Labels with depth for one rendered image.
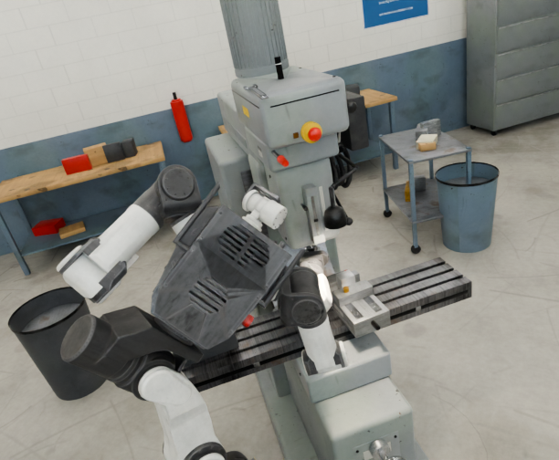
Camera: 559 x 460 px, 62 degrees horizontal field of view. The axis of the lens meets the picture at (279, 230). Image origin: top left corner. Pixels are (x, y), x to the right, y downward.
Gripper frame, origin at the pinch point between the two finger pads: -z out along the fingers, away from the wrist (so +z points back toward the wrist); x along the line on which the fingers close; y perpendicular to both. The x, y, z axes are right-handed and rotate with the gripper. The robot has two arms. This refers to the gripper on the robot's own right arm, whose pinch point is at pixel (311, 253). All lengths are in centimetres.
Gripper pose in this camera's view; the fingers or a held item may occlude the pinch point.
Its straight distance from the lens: 177.8
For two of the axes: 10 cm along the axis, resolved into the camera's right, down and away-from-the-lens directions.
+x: -9.8, 1.2, 1.6
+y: 1.8, 8.8, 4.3
